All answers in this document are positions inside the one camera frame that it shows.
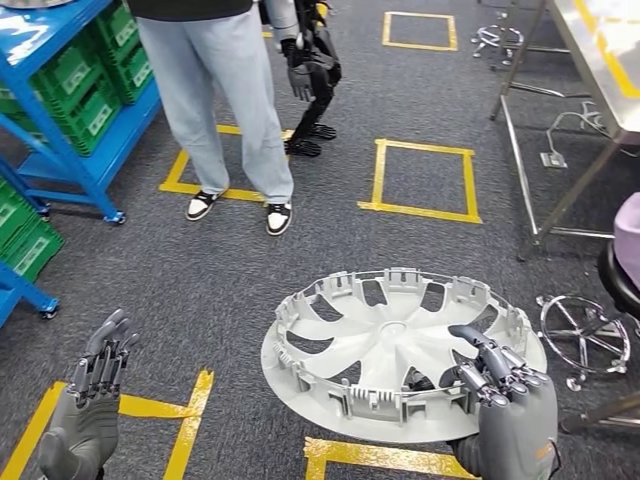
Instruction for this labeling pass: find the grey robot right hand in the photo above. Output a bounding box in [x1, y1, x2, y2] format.
[438, 324, 560, 480]

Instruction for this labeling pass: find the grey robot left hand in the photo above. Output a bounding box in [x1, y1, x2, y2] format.
[37, 308, 141, 480]

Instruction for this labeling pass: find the grey plastic wheel cover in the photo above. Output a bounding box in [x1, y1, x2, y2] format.
[0, 0, 76, 11]
[260, 266, 549, 445]

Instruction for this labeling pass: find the stainless steel workbench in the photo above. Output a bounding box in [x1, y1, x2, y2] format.
[490, 0, 640, 263]

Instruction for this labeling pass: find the green plastic crate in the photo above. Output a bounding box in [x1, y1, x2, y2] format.
[29, 31, 109, 114]
[60, 76, 124, 158]
[0, 180, 38, 250]
[94, 0, 140, 66]
[0, 221, 66, 284]
[107, 42, 153, 105]

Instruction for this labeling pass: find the black stool chrome base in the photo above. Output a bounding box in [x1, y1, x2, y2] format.
[536, 239, 640, 393]

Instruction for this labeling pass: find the person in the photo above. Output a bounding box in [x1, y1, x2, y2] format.
[612, 192, 640, 293]
[127, 0, 296, 238]

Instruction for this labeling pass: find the yellow tape outline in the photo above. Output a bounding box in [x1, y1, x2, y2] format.
[574, 0, 640, 101]

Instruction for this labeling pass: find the black humanoid robot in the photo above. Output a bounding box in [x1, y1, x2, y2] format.
[259, 0, 343, 159]

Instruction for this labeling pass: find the white power strip cable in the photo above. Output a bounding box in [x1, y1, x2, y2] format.
[540, 99, 640, 170]

